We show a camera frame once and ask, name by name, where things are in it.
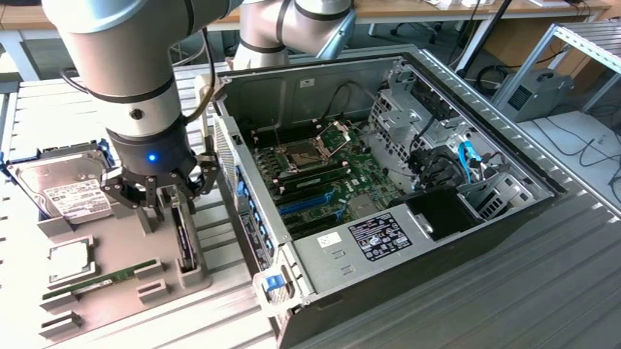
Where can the CPU socket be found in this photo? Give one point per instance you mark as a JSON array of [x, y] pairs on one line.
[[300, 158]]

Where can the blue case latch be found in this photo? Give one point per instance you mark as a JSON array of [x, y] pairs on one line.
[[274, 283]]

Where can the office chair base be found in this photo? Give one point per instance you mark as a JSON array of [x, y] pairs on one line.
[[426, 27]]

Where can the grey power supply unit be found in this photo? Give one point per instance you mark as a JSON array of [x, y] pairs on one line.
[[339, 254]]

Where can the open PC case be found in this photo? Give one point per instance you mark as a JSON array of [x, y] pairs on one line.
[[262, 91]]

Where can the green Dell motherboard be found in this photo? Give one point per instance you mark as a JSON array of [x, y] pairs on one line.
[[339, 189]]

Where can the metal drive cage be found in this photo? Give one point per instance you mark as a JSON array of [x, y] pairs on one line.
[[392, 145]]

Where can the grey parts rack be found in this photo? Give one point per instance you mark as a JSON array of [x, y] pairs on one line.
[[121, 251]]

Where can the metal socket cover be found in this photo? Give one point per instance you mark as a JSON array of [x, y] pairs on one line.
[[334, 138]]

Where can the green RAM stick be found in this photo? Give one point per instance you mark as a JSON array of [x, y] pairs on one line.
[[96, 281]]

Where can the metal disk bay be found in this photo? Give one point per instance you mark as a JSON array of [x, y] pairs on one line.
[[494, 196]]

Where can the blue expansion slot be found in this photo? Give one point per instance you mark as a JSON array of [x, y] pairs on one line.
[[300, 206]]

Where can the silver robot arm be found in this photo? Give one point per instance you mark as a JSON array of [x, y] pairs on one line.
[[121, 54]]

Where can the black stand pole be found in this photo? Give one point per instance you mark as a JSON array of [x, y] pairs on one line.
[[485, 34]]

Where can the silver chipset heatsink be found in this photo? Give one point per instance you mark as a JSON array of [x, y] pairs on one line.
[[363, 206]]

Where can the hard disk with blue carrier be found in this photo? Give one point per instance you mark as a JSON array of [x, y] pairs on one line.
[[63, 181]]

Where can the thin socket locking lever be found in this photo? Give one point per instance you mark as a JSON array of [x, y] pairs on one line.
[[278, 134]]

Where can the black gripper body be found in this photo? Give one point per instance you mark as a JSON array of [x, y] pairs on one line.
[[149, 156]]

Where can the graphics card with metal bracket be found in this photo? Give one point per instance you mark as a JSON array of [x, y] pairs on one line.
[[184, 240]]

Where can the installed RAM stick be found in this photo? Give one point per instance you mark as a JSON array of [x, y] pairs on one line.
[[315, 183]]

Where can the silver CPU chip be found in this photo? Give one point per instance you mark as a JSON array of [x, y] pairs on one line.
[[69, 261]]

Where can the aluminium frame table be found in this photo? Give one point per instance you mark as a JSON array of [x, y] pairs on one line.
[[582, 40]]

